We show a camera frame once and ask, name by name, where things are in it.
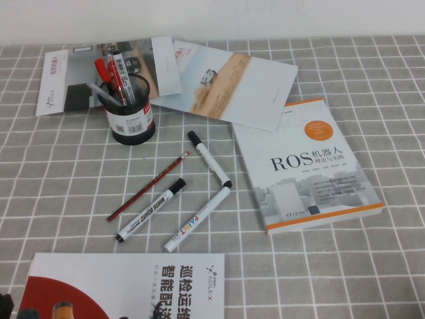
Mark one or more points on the silver clear pen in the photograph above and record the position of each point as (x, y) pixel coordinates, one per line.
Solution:
(106, 94)

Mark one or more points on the white pen black cap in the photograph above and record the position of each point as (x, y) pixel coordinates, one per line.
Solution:
(209, 157)

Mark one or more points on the black mesh pen holder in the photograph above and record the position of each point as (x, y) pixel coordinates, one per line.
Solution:
(131, 128)

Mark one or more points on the red capped pen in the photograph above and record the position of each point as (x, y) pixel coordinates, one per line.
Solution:
(101, 69)

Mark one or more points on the white paint marker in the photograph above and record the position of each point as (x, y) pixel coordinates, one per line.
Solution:
(196, 219)

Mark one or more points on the red black striped pencil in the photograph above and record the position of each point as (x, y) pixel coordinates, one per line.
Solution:
(149, 184)

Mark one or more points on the desert car brochure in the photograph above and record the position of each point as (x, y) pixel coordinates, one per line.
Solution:
(252, 96)

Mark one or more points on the white board marker black cap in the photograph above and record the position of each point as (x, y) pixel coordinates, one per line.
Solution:
(149, 211)

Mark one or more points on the ROS robot book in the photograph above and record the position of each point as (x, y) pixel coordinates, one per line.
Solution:
(308, 172)

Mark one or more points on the red barrel marker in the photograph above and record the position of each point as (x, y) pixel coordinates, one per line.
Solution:
(117, 79)

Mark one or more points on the barcode label marker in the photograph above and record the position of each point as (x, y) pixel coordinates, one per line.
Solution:
(124, 71)

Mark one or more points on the red white AgileX brochure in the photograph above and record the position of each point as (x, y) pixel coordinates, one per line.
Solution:
(133, 282)

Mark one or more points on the office photo brochure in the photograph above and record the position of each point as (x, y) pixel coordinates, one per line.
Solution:
(79, 66)

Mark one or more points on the grey checked tablecloth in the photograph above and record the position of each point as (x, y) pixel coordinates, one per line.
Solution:
(332, 272)

